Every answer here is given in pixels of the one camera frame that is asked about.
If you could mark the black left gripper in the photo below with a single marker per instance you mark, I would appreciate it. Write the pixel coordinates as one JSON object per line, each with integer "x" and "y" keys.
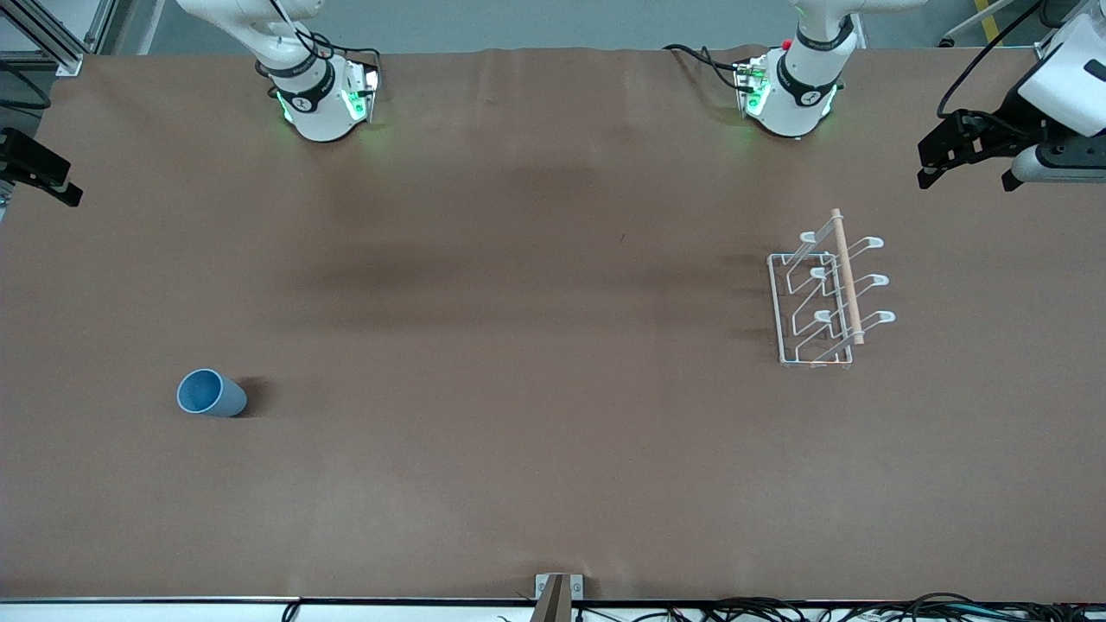
{"x": 1013, "y": 130}

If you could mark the aluminium frame profile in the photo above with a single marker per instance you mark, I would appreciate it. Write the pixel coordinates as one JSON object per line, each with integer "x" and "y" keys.
{"x": 1044, "y": 50}
{"x": 52, "y": 47}

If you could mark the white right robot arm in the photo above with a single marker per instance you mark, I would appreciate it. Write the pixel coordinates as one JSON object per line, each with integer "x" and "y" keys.
{"x": 320, "y": 112}

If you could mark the blue plastic cup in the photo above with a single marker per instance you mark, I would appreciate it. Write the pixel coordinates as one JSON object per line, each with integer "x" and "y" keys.
{"x": 216, "y": 396}

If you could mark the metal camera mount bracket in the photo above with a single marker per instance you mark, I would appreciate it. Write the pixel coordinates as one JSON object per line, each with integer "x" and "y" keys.
{"x": 557, "y": 598}

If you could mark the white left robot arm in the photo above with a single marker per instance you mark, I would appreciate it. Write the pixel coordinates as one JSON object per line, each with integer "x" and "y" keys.
{"x": 795, "y": 104}

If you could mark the brown table cover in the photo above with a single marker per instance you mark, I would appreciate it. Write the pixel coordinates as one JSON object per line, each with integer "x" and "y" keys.
{"x": 518, "y": 345}

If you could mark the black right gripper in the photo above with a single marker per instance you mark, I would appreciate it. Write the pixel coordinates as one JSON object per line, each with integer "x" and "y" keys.
{"x": 26, "y": 161}

